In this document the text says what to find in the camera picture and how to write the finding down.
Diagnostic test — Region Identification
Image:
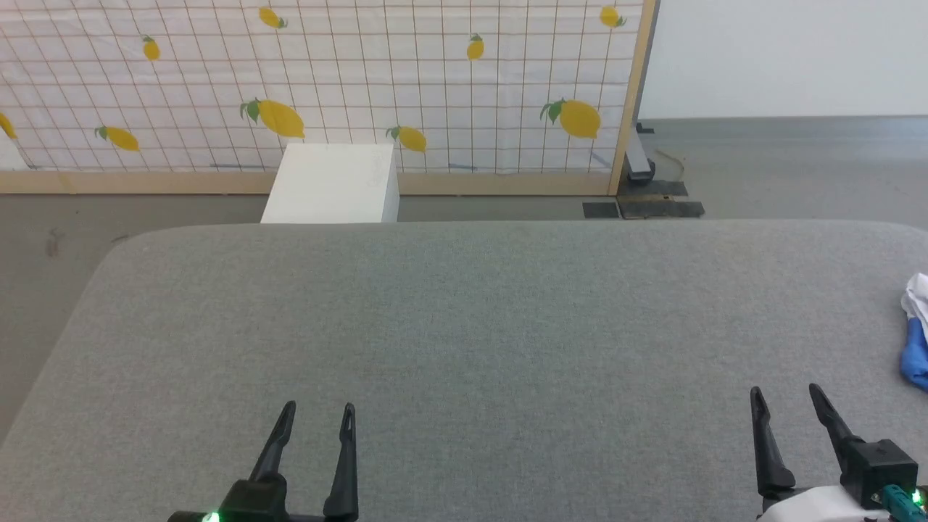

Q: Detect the grey metal panel stand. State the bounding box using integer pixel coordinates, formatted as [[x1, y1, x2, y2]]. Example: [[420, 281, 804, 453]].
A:
[[624, 123, 658, 183]]

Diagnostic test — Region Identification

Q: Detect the white box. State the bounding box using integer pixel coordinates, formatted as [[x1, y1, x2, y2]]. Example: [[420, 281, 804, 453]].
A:
[[259, 142, 401, 225]]

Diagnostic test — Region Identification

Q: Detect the large black floor mat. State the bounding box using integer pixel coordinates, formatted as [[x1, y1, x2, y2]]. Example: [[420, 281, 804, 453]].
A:
[[616, 180, 706, 220]]

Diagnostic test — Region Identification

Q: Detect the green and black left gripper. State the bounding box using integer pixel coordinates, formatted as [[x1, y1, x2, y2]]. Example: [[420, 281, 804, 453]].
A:
[[167, 399, 360, 522]]

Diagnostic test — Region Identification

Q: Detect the white and blue long-sleeve shirt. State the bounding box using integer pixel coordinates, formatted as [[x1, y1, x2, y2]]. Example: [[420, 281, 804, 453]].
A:
[[899, 273, 928, 393]]

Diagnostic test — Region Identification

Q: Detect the lemon print partition panel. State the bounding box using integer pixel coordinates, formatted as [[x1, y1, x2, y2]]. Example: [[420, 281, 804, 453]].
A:
[[0, 0, 660, 197]]

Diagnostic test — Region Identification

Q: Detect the teal cable connector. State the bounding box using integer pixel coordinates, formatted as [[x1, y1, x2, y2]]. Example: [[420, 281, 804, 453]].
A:
[[880, 484, 926, 522]]

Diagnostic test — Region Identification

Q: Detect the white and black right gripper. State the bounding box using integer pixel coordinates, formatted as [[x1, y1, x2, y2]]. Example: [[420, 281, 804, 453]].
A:
[[750, 383, 928, 522]]

